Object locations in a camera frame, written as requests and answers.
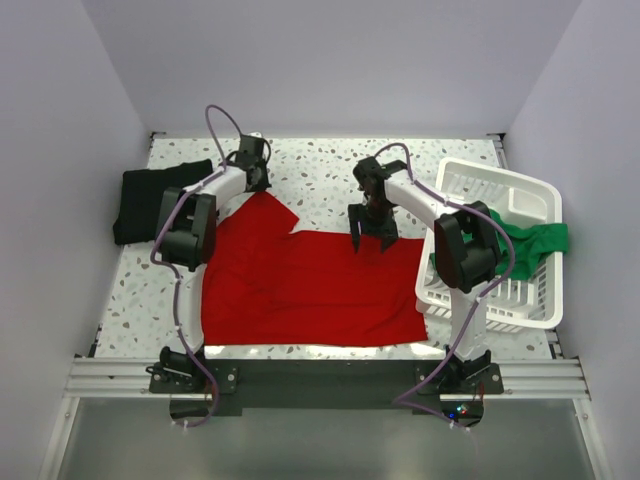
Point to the red t shirt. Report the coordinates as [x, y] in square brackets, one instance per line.
[268, 283]

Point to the folded black t shirt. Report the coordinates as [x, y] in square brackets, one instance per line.
[141, 196]

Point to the white plastic laundry basket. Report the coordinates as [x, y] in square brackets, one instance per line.
[523, 201]

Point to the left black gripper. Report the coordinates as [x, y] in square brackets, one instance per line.
[264, 184]

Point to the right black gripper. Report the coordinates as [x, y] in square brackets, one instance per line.
[388, 231]

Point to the green t shirt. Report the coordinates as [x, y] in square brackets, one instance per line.
[535, 245]

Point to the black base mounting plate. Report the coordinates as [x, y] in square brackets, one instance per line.
[227, 387]

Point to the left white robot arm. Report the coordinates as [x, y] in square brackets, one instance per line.
[186, 230]

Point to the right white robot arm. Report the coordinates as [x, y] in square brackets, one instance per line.
[387, 186]

